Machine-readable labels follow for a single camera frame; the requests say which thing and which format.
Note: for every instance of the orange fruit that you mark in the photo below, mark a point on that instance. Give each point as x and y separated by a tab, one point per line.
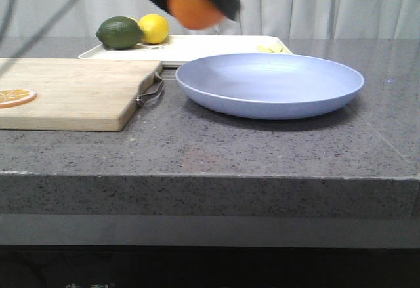
195	14

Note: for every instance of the blue plate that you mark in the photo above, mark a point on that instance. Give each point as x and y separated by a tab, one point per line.
269	86

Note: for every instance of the white plastic tray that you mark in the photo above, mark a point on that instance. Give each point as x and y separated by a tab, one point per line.
180	49

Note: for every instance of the yellow lemon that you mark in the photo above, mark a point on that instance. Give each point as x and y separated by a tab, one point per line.
155	28

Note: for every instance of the green lime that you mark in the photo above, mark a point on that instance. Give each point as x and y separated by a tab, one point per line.
119	32

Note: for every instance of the white curtain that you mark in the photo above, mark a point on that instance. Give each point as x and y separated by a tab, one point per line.
286	19

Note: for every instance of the bamboo cutting board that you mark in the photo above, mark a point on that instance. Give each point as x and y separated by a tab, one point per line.
76	94

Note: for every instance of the orange slice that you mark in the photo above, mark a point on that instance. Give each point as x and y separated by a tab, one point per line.
16	97

